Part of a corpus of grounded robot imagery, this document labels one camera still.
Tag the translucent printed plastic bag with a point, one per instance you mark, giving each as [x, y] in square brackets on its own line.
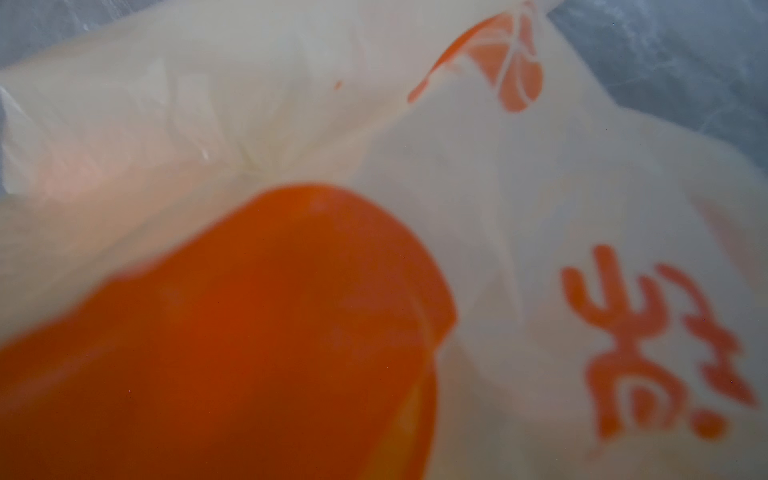
[608, 269]

